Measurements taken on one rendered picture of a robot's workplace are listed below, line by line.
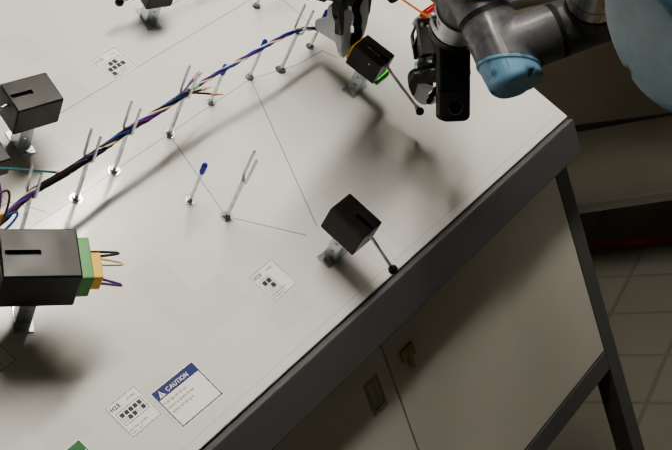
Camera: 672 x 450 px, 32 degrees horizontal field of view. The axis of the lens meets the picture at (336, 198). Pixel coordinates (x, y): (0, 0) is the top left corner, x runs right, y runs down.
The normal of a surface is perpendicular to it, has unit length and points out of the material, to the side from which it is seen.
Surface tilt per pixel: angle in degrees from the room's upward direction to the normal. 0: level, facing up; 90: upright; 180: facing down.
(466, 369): 90
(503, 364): 90
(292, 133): 48
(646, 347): 0
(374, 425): 90
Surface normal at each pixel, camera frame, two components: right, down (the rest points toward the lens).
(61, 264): 0.34, -0.59
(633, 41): -0.90, 0.41
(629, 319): -0.32, -0.88
